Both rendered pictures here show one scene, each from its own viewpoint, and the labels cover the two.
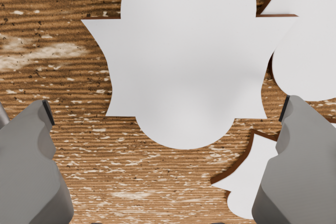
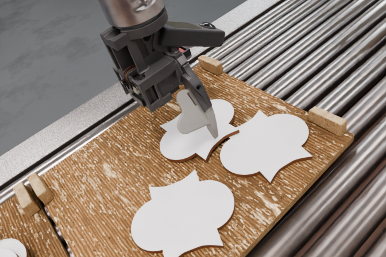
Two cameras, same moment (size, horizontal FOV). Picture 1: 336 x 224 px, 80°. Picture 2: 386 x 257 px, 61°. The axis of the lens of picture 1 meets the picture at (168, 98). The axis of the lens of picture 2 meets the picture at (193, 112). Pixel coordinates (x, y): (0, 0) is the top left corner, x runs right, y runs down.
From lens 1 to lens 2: 0.51 m
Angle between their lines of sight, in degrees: 66
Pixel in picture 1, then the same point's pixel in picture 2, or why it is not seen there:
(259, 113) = (204, 155)
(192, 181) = (141, 185)
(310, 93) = (228, 164)
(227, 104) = (198, 144)
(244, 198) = (150, 211)
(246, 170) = (172, 188)
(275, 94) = (217, 163)
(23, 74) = not seen: hidden behind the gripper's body
